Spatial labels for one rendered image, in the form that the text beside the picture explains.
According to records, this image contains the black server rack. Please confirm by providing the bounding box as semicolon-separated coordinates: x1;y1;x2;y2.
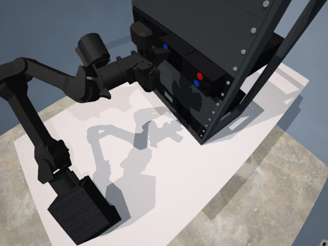
131;0;327;145

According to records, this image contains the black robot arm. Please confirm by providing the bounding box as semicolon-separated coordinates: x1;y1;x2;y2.
0;33;160;200

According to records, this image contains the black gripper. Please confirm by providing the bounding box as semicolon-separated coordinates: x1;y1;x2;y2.
115;21;171;84

